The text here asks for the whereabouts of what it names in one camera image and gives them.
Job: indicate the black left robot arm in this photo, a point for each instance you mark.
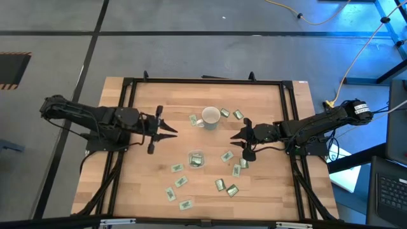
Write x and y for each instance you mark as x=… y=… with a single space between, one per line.
x=79 y=114

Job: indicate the black hazard-striped floor plate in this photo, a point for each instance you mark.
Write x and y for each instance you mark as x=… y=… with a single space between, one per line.
x=12 y=70

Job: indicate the black metal bar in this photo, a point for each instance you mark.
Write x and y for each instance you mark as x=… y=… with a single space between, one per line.
x=356 y=159

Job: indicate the clear plastic container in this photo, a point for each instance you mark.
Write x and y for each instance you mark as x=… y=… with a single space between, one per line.
x=197 y=152

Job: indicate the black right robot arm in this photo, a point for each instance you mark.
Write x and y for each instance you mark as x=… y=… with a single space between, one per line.
x=318 y=125

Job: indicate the silver aluminium bracket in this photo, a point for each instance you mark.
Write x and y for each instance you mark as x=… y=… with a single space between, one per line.
x=117 y=221
x=294 y=225

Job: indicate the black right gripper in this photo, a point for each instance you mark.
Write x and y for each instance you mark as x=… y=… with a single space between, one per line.
x=264 y=133

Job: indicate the dark green truvia packet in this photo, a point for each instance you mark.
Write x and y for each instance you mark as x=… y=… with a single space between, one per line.
x=197 y=160
x=243 y=164
x=238 y=114
x=220 y=184
x=224 y=112
x=232 y=190

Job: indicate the black metal table frame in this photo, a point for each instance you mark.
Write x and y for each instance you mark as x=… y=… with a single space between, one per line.
x=206 y=81

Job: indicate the metal rack frame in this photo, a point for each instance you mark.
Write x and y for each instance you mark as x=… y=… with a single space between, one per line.
x=365 y=81

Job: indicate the black laptop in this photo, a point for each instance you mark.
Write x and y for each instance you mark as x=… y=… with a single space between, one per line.
x=391 y=191

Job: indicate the light green stevia packet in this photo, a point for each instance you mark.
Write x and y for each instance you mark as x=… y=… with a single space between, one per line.
x=186 y=205
x=193 y=120
x=236 y=170
x=181 y=181
x=177 y=168
x=227 y=156
x=170 y=194

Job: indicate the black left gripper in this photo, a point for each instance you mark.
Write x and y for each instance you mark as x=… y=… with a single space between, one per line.
x=147 y=125

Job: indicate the grey metal foot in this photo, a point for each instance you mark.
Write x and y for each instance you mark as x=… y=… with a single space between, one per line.
x=9 y=146

